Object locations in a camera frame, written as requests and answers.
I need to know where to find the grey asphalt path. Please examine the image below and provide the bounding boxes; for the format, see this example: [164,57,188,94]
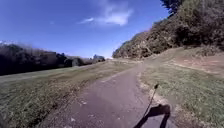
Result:
[35,61,181,128]

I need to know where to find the dense wood of trees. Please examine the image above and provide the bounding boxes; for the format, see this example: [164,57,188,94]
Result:
[112,0,224,60]

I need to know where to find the open grass field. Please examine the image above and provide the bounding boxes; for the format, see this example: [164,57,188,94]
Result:
[0,59,138,128]

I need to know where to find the distant row of trees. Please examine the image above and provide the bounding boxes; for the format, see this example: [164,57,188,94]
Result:
[0,42,107,77]

